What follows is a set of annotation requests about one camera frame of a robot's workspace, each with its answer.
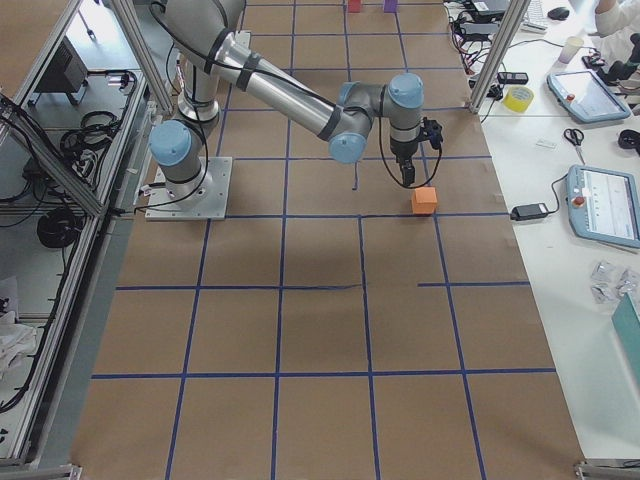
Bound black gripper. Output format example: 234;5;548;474
394;150;416;188

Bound orange foam cube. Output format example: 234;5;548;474
411;186;438;215

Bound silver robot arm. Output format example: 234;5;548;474
149;1;427;188

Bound black power adapter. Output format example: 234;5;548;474
510;203;550;221

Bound yellow tape roll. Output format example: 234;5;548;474
503;86;534;113

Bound purple foam cube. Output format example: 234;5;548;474
383;0;398;13

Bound red foam cube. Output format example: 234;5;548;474
347;0;362;13

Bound far teach pendant tablet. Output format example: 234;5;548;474
546;70;631;124

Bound teach pendant tablet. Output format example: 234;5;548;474
566;165;639;249
546;70;631;124

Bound near teach pendant tablet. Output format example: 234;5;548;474
566;165;639;249

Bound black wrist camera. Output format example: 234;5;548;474
423;117;443;150

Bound black handled scissors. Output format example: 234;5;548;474
563;128;586;165

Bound aluminium frame post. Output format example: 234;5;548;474
468;0;530;114

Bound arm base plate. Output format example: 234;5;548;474
145;156;233;221

